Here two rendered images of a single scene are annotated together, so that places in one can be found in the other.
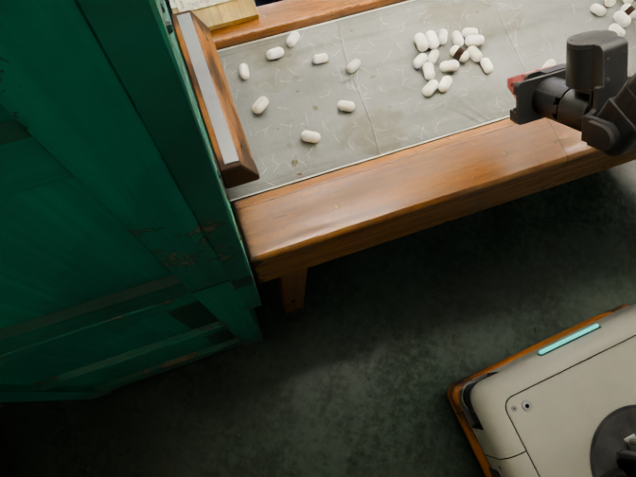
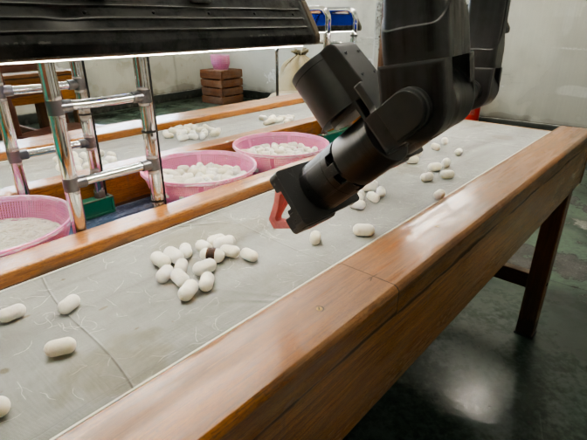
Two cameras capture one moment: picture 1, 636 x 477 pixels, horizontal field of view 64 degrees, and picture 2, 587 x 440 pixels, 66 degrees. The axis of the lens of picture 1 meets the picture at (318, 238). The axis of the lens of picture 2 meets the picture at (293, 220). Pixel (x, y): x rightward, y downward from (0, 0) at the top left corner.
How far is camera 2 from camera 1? 0.49 m
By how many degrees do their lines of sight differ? 50
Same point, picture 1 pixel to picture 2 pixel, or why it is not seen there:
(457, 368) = not seen: outside the picture
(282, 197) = not seen: outside the picture
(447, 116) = (224, 310)
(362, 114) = (93, 350)
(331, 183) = not seen: outside the picture
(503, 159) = (322, 314)
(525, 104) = (298, 196)
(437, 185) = (245, 378)
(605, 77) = (356, 71)
